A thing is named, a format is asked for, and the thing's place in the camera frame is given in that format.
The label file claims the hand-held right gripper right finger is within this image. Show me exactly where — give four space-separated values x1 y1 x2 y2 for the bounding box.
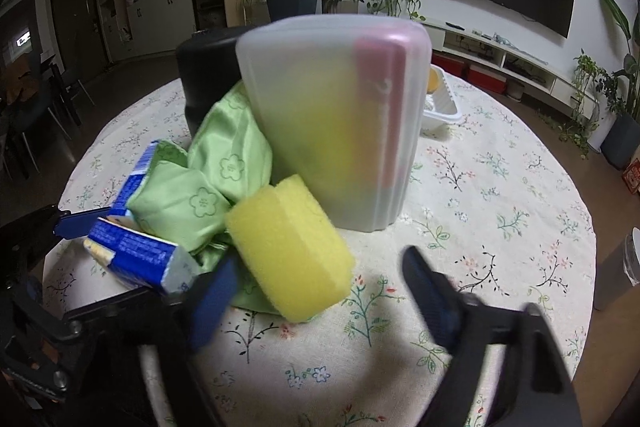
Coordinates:
402 246 583 427

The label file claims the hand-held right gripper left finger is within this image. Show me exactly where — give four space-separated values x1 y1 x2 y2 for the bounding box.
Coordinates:
137 252 242 427

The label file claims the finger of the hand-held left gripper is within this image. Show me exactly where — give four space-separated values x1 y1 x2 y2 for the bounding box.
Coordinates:
0 204 113 268
62 284 190 343

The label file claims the blue tissue pack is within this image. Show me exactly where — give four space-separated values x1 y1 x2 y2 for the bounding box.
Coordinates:
110 142 161 218
82 217 201 295

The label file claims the small yellow sponge block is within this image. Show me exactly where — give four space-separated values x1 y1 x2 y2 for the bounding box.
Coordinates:
224 174 357 324

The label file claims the translucent plastic container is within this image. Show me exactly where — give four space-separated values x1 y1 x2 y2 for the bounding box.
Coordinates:
235 14 433 233

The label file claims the round table with floral cloth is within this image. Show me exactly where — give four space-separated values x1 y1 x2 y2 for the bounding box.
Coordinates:
42 67 598 427

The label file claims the dark dining chair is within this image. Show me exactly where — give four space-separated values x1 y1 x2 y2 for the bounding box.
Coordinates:
7 97 57 174
50 54 96 128

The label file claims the yellow sponge inside container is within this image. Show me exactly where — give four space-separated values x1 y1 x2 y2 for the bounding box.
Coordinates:
280 92 361 208

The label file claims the grey trash can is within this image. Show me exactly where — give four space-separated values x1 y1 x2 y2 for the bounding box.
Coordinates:
594 227 640 313

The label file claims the white plastic tray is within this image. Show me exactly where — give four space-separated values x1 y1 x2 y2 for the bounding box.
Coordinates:
422 66 463 132

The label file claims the dark door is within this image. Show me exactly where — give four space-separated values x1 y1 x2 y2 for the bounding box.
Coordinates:
50 0 108 68

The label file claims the black cylinder container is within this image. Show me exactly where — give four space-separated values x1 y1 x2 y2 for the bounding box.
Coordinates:
175 26 251 138

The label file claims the red storage box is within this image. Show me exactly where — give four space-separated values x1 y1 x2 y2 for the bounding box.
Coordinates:
434 53 468 80
467 64 507 94

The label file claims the red cardboard box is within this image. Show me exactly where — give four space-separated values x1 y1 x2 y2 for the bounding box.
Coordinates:
622 157 640 195

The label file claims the large-leaf plant in dark pot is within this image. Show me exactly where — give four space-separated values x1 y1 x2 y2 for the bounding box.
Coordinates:
597 0 640 170

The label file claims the small leafy floor plant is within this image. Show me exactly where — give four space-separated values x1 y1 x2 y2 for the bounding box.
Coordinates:
560 49 608 160

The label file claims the white television cabinet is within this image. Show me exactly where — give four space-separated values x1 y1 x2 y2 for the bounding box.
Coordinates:
417 17 601 118

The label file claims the plant in white ribbed pot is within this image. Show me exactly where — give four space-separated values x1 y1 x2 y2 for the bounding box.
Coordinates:
320 0 366 15

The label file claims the green drawstring cloth bag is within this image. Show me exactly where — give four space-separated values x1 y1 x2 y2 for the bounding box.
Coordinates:
125 82 281 313

